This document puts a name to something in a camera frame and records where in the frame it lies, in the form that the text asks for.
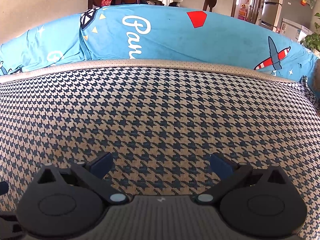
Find houndstooth sofa seat cushion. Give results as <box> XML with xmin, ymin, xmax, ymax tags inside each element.
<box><xmin>1</xmin><ymin>60</ymin><xmax>319</xmax><ymax>239</ymax></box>

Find green potted plant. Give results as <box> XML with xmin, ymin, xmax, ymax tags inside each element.
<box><xmin>300</xmin><ymin>22</ymin><xmax>320</xmax><ymax>52</ymax></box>

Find white chest freezer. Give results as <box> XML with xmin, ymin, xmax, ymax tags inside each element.
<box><xmin>279</xmin><ymin>18</ymin><xmax>313</xmax><ymax>43</ymax></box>

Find blue printed sofa back cover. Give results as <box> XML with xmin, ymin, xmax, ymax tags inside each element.
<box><xmin>1</xmin><ymin>4</ymin><xmax>318</xmax><ymax>81</ymax></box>

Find silver refrigerator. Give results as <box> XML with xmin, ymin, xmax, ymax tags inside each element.
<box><xmin>260</xmin><ymin>0</ymin><xmax>284</xmax><ymax>32</ymax></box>

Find dark wooden chair right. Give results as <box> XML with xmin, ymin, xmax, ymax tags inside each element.
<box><xmin>202</xmin><ymin>0</ymin><xmax>217</xmax><ymax>12</ymax></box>

